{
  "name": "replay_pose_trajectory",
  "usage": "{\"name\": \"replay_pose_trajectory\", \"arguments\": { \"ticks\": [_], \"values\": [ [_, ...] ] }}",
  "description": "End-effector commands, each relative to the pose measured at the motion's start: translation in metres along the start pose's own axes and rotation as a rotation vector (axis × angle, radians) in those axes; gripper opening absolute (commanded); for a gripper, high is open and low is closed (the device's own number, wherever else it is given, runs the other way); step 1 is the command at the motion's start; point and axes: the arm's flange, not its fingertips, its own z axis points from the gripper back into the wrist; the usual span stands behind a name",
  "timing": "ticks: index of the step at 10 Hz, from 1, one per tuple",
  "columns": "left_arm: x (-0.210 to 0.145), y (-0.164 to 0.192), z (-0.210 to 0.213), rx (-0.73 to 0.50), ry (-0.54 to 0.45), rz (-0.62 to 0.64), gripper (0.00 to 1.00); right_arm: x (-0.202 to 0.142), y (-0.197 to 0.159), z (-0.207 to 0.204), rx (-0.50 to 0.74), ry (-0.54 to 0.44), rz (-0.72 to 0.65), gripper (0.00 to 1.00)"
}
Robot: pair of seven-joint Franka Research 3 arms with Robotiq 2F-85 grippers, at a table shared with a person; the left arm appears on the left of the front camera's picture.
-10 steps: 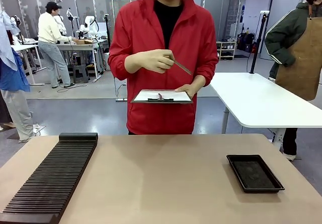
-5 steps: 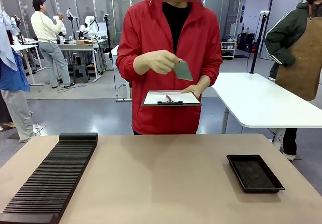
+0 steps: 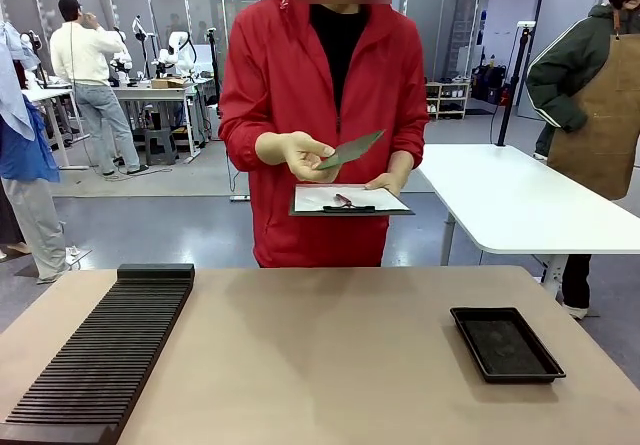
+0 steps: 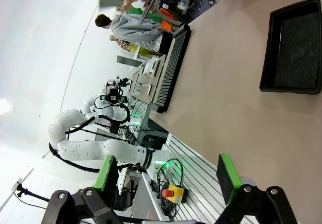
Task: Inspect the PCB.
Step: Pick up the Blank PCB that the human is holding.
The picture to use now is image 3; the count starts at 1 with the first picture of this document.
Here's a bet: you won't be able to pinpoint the white table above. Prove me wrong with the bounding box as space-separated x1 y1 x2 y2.
418 143 640 299

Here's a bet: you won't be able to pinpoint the grey step stool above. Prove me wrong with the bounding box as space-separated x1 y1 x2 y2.
144 127 177 166

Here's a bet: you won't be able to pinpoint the person's left hand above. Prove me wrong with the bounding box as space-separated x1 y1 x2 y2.
364 172 404 192

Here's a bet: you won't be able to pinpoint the person in red jacket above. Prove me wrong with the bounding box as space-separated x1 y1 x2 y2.
218 0 430 269

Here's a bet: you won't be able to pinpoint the white background desk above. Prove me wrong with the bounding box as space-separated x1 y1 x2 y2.
112 77 216 159

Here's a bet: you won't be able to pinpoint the white paper sheet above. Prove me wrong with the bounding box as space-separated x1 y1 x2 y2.
294 185 410 214

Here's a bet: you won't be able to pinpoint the wooden shoe shelf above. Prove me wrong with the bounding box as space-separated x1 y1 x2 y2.
424 80 471 121

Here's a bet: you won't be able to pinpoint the black slotted PCB rack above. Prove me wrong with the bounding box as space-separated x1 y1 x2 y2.
0 263 196 445

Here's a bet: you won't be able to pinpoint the person in cream sweater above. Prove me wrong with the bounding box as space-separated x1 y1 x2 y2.
49 0 150 176

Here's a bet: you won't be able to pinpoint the dark clipboard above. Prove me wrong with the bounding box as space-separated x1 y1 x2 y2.
288 183 416 218

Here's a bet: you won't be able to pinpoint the person in blue shirt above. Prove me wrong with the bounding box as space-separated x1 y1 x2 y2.
0 20 94 285

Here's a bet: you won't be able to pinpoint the black luggage bags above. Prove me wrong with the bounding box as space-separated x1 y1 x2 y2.
471 63 509 105

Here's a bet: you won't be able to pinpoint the person in brown apron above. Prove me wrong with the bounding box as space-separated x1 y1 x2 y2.
525 0 640 319

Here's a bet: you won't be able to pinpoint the person's left forearm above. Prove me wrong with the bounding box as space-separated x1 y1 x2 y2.
387 132 427 186

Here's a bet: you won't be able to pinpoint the black plastic tray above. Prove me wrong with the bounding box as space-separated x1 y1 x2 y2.
449 306 567 384

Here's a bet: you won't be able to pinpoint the person's right forearm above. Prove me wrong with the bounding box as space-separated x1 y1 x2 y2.
218 109 281 171

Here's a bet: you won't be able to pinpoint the person's right hand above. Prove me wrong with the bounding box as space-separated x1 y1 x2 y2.
254 131 337 184

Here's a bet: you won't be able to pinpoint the black tripod pole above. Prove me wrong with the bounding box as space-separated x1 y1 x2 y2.
495 20 537 147

